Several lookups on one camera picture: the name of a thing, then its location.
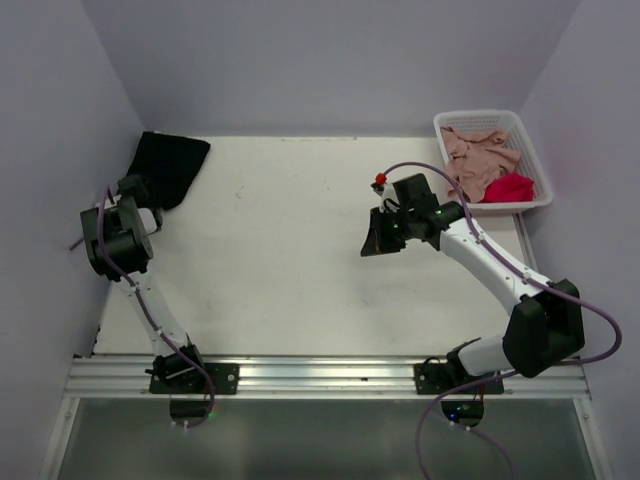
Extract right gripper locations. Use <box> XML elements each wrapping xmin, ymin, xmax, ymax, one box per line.
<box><xmin>362</xmin><ymin>206</ymin><xmax>416</xmax><ymax>257</ymax></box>

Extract black t shirt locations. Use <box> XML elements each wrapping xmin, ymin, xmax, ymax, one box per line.
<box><xmin>127</xmin><ymin>131</ymin><xmax>211</xmax><ymax>211</ymax></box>

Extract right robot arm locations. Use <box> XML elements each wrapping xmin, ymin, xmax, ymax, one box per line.
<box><xmin>360</xmin><ymin>174</ymin><xmax>585</xmax><ymax>393</ymax></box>

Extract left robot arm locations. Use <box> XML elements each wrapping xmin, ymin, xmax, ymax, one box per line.
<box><xmin>80</xmin><ymin>175</ymin><xmax>212</xmax><ymax>393</ymax></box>

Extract beige t shirt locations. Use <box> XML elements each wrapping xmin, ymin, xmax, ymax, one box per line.
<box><xmin>440</xmin><ymin>127</ymin><xmax>521</xmax><ymax>203</ymax></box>

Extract red t shirt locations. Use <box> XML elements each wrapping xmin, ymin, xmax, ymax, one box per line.
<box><xmin>482</xmin><ymin>172</ymin><xmax>535</xmax><ymax>203</ymax></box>

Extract white plastic basket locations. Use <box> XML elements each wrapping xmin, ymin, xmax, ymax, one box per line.
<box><xmin>433</xmin><ymin>110</ymin><xmax>553</xmax><ymax>215</ymax></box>

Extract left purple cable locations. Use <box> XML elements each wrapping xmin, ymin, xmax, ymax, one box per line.
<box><xmin>67</xmin><ymin>184</ymin><xmax>217</xmax><ymax>429</ymax></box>

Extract purple cable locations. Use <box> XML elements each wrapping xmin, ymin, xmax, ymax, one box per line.
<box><xmin>67</xmin><ymin>184</ymin><xmax>217</xmax><ymax>429</ymax></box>
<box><xmin>384</xmin><ymin>162</ymin><xmax>624</xmax><ymax>480</ymax></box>

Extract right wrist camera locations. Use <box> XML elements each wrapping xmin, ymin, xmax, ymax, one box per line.
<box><xmin>371</xmin><ymin>173</ymin><xmax>400</xmax><ymax>213</ymax></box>

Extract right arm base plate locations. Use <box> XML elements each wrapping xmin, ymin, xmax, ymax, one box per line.
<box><xmin>413</xmin><ymin>361</ymin><xmax>498</xmax><ymax>395</ymax></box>

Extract aluminium mounting rail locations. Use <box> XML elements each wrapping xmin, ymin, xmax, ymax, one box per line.
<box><xmin>63</xmin><ymin>355</ymin><xmax>590</xmax><ymax>400</ymax></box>

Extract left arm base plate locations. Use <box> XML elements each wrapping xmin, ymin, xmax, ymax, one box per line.
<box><xmin>148</xmin><ymin>363</ymin><xmax>240</xmax><ymax>395</ymax></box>

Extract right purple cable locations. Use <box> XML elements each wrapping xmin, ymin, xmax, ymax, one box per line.
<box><xmin>384</xmin><ymin>162</ymin><xmax>624</xmax><ymax>480</ymax></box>

